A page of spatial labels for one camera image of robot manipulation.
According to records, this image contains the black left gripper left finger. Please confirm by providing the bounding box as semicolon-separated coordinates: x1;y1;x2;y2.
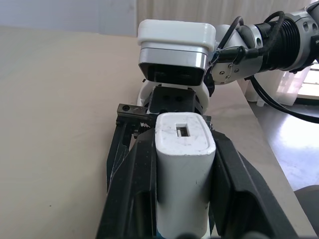
96;128;159;239

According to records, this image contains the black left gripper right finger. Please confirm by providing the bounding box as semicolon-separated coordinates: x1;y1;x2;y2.
208;131;300;239

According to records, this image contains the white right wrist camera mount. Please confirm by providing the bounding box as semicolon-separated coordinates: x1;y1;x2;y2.
137;19;217;108

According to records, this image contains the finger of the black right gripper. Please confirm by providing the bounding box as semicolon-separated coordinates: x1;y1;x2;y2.
106;119;140;190

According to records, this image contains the dark rounded object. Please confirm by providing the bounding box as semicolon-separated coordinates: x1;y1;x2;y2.
293;183;319;239

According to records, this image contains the right robot arm with camera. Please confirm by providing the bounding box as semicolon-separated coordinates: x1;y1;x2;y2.
216;11;319;125

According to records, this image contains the white charger block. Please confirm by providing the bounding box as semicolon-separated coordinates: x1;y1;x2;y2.
154;112;217;239

